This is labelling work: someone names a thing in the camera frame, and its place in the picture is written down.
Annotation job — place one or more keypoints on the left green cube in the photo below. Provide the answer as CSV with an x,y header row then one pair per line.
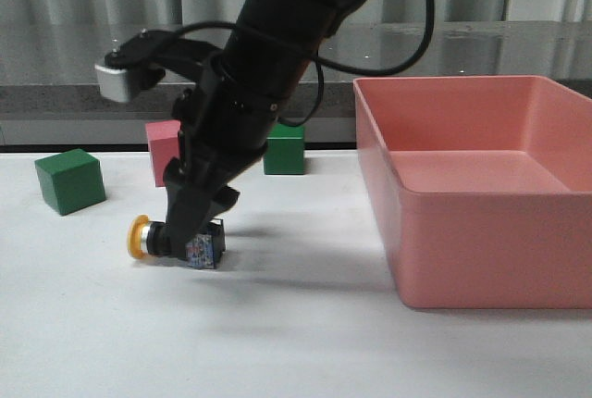
x,y
70,181

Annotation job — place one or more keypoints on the yellow push button switch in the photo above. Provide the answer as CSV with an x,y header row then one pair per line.
x,y
203,251

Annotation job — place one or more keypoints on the right green cube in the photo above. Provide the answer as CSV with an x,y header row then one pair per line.
x,y
285,151

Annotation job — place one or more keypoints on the pink cube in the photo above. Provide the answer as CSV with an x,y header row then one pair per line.
x,y
163,145

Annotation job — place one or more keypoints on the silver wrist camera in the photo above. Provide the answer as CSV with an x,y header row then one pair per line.
x,y
128,68

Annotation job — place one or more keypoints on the pink plastic bin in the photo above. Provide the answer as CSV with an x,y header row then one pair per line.
x,y
481,188

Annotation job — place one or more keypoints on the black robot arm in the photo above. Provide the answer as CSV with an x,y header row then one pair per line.
x,y
272,42

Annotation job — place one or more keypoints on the dark grey stone ledge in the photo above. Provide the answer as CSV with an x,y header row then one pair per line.
x,y
50,97

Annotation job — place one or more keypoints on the green cube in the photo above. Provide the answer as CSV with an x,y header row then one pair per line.
x,y
285,151
70,181

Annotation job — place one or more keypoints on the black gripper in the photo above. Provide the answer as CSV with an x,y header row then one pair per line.
x,y
223,130

